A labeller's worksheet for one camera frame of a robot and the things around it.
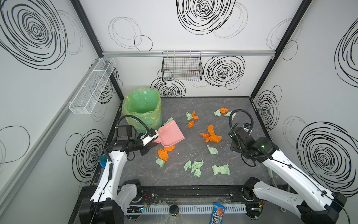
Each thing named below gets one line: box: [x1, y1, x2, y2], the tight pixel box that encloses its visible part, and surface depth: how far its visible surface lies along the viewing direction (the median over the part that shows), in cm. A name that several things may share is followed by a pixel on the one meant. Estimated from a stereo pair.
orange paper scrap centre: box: [199, 125, 222, 144], surface depth 98 cm
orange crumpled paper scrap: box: [191, 111, 200, 120], surface depth 107 cm
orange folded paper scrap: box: [187, 120, 195, 129], surface depth 104 cm
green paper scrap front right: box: [211, 164, 231, 175], surface depth 83 cm
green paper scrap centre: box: [206, 145, 219, 155], surface depth 91 cm
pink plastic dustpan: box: [153, 119, 186, 147], surface depth 82 cm
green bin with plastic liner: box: [122, 87, 163, 134], surface depth 88 cm
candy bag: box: [209, 202, 226, 224], surface depth 69 cm
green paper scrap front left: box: [155, 157, 166, 168], surface depth 86 cm
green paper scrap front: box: [184, 160, 204, 178], surface depth 84 cm
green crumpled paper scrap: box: [185, 112, 193, 121], surface depth 109 cm
